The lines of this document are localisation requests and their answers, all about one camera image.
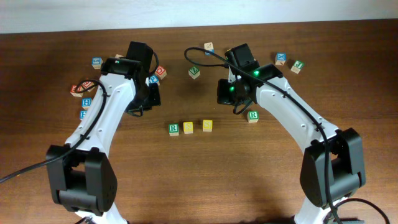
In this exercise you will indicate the blue 5 block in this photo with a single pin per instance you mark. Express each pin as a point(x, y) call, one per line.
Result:
point(96, 62)

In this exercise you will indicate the blue h block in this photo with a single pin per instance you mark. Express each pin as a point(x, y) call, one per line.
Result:
point(86, 103)
point(82, 114)

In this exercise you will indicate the red 6 block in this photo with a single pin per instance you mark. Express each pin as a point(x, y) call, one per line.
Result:
point(87, 86)

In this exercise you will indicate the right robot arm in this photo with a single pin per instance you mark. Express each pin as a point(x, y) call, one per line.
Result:
point(333, 162)

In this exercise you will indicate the blue P block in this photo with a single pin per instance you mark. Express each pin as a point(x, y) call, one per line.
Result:
point(154, 80)

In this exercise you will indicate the wood block blue side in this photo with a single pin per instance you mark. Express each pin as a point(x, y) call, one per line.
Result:
point(208, 47)

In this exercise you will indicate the green Z block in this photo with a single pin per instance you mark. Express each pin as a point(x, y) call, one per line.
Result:
point(194, 72)

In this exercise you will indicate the green r block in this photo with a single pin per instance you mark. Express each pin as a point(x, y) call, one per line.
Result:
point(253, 116)
point(173, 129)

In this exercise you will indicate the blue X block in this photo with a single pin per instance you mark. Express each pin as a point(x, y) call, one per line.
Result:
point(280, 58)

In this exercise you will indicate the yellow S block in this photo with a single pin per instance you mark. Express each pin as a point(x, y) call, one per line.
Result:
point(207, 125)
point(188, 127)

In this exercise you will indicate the red M block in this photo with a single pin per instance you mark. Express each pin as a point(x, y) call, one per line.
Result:
point(76, 91)

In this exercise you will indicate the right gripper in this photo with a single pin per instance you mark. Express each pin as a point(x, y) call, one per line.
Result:
point(222, 96)

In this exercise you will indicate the green J block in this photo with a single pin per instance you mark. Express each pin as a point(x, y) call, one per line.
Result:
point(297, 66)

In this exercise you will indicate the red Q block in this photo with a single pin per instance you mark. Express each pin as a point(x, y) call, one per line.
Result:
point(160, 72)

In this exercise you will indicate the blue H block upper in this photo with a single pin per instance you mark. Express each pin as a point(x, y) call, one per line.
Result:
point(86, 103)

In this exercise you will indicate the blue H block lower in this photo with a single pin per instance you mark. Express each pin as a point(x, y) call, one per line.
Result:
point(82, 114)

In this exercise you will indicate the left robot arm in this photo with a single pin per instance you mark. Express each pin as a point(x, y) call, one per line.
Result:
point(80, 174)

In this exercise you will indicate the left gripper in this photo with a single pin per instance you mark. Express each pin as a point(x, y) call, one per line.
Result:
point(155, 100)

